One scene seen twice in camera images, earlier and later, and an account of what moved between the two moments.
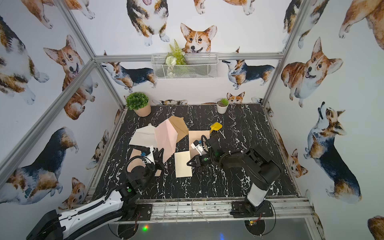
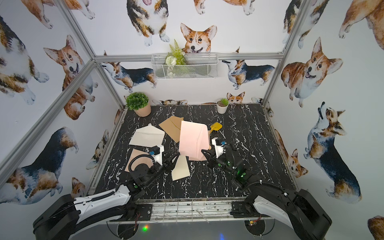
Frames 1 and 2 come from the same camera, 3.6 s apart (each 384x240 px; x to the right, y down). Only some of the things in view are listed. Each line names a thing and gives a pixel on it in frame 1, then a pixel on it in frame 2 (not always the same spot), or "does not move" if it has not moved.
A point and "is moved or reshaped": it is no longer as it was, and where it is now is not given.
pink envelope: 166,138 -> 194,137
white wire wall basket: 185,65 does not move
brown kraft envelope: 180,126 does not move
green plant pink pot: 139,103 does not move
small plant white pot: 222,104 does not move
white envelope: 145,136 does not move
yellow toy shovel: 215,126 does not move
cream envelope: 182,169 is moved or reshaped
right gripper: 197,161 -> 211,156
